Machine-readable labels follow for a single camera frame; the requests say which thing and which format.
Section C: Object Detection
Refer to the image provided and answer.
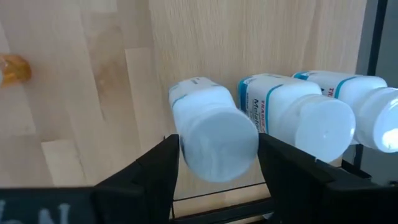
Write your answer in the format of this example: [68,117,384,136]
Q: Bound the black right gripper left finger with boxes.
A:
[0,134,180,224]

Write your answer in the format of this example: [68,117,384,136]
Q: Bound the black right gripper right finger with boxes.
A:
[257,133,398,224]

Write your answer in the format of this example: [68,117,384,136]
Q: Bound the white bottle blue label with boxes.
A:
[168,77,260,184]
[237,73,357,164]
[291,70,398,154]

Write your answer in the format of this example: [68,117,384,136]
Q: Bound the orange pill bottle white cap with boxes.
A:
[0,53,32,88]

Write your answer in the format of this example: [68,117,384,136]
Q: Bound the wooden shelf black metal legs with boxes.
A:
[146,0,389,224]

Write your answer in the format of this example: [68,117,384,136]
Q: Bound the black aluminium table frame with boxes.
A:
[169,197,276,224]

